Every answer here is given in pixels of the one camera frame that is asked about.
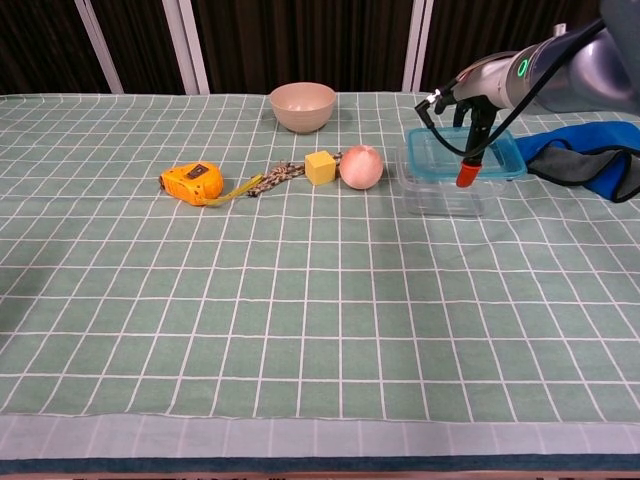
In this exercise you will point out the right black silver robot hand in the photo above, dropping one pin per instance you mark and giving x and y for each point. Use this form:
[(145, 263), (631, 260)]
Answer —
[(480, 82)]

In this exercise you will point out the blue transparent container lid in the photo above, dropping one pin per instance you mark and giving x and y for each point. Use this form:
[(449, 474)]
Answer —
[(500, 160)]

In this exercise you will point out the clear plastic container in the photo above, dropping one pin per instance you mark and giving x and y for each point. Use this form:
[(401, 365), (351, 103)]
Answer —
[(435, 200)]

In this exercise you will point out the blue grey cloth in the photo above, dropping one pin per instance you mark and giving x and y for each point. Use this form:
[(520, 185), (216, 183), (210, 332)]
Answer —
[(575, 137)]

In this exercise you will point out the pink peach ball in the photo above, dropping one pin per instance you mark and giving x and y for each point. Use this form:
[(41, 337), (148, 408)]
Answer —
[(361, 167)]

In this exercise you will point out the beige bowl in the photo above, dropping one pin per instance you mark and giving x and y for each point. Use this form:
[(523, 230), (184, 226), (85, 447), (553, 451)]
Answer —
[(302, 107)]

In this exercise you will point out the yellow cube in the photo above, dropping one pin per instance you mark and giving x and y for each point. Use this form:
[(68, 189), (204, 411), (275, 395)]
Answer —
[(320, 169)]

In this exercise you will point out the dark pleated curtain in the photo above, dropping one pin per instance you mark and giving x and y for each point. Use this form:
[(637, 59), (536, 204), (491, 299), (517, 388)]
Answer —
[(300, 45)]

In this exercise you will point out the orange tape measure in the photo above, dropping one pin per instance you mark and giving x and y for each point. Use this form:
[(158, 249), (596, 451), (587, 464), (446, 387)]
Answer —
[(192, 184)]

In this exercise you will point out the green checked tablecloth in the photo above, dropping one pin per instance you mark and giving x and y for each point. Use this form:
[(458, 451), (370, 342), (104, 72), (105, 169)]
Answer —
[(200, 300)]

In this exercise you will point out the white metal frame post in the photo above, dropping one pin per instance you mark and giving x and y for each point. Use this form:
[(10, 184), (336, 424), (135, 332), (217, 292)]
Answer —
[(100, 50), (187, 50), (417, 50)]

